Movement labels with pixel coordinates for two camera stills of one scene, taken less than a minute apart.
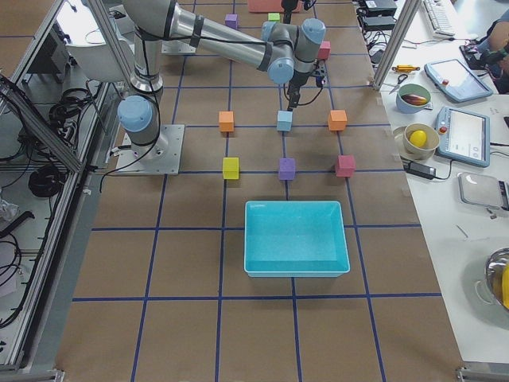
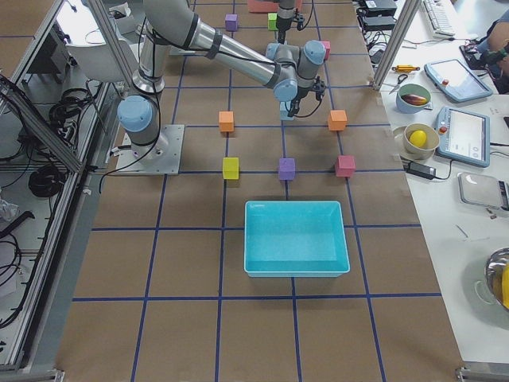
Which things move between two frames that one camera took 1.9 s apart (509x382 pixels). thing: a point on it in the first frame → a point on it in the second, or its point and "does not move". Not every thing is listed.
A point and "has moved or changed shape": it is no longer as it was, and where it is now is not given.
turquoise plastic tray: (295, 239) does not move
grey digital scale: (483, 189) does not move
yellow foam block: (231, 168) does not move
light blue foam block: (284, 120) has moved or changed shape
